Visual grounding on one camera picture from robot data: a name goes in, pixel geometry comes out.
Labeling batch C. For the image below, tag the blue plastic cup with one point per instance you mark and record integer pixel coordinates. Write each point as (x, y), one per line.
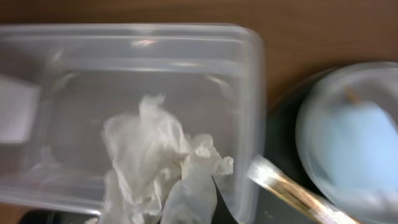
(360, 147)

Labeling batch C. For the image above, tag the round black serving tray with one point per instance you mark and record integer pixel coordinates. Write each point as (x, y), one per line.
(280, 149)

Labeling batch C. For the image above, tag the black rectangular tray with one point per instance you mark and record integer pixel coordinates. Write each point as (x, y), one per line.
(54, 217)

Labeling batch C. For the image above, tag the white tissue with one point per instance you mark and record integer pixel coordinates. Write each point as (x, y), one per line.
(159, 173)

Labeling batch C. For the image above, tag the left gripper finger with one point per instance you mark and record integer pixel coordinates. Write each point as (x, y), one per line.
(221, 215)

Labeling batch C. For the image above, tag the clear plastic bin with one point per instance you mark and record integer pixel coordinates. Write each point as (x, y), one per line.
(210, 76)

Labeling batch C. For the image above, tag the gold coffee sachet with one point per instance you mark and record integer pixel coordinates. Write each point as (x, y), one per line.
(265, 174)

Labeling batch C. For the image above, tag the grey round plate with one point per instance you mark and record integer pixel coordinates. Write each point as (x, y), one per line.
(370, 82)

